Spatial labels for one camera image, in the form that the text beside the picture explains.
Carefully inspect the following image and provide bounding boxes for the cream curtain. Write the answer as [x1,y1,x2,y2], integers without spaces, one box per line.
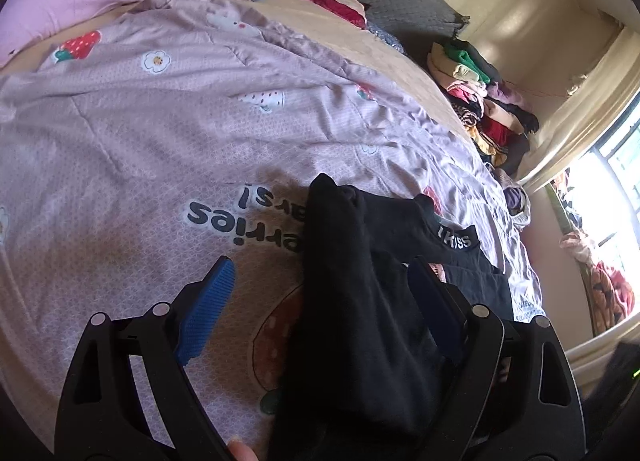
[518,28,639,194]

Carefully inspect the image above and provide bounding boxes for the black t-shirt with orange print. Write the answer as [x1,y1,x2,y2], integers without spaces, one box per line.
[267,174,513,460]

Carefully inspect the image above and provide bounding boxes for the clothes on window sill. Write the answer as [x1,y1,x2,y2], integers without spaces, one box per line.
[544,168,637,340]

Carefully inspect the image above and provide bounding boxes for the left hand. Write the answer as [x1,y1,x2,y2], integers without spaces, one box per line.
[228,437,258,461]

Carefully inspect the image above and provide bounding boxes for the pile of folded clothes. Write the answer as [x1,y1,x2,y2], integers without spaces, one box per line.
[426,39,540,177]

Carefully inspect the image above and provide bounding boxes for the floral fabric bag with clothes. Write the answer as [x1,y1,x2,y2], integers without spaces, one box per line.
[486,163,532,231]

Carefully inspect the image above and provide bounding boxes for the lilac strawberry print duvet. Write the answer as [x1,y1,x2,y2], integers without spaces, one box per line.
[1,0,542,449]

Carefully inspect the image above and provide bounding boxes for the window with dark frame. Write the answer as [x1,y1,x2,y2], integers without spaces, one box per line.
[570,98,639,314]

